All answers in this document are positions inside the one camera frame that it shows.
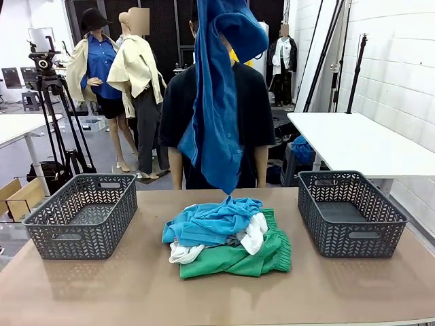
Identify large white table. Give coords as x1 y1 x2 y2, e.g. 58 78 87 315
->
287 111 435 200

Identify wooden shelf unit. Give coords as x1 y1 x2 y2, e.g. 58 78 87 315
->
0 177 47 221

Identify upright black light stand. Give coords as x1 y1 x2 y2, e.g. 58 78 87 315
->
345 33 370 115

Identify grey stool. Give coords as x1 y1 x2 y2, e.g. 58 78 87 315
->
21 90 41 112

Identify blue cloth bundle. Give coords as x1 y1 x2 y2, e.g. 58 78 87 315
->
291 134 315 166

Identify white tower air conditioner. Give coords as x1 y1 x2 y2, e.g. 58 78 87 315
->
253 20 269 82

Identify black crate stool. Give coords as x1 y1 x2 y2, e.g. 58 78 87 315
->
280 142 322 187

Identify white flat box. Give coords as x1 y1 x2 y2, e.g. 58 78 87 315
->
81 118 106 132

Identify black brimmed hat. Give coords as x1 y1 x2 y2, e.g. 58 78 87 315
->
80 7 113 35

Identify leaning black folded stand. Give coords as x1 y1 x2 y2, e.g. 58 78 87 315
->
330 0 354 113
302 0 346 113

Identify mannequin with blue shirt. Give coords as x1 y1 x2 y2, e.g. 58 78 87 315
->
65 29 139 173

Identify light blue top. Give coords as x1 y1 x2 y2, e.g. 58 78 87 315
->
162 196 264 247

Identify white top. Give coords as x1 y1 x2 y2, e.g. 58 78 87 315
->
169 212 269 265

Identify dark monitor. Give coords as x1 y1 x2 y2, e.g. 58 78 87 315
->
1 67 22 90

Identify person in black t-shirt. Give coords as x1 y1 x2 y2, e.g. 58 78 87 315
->
158 18 277 190

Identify whiteboard panel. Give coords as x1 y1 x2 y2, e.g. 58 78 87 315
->
28 26 55 52

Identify black bag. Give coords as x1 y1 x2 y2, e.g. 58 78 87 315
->
26 160 74 196

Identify grey plastic lattice basket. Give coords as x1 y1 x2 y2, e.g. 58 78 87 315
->
22 173 139 261
297 170 410 259

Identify figure in black white jacket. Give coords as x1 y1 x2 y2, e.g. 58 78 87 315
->
267 23 298 107

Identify mannequin with yellow jacket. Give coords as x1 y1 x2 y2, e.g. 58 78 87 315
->
229 49 254 68

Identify dark blue button shirt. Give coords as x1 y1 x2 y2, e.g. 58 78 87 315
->
177 0 270 196

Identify black camera tripod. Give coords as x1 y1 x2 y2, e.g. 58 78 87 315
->
28 35 98 175

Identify mannequin with cream shirt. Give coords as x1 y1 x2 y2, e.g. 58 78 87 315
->
107 7 171 180

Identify green elastic-waist shorts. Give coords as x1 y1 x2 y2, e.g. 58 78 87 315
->
179 208 293 280

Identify person's left forearm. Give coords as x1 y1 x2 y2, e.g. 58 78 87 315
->
254 145 270 189

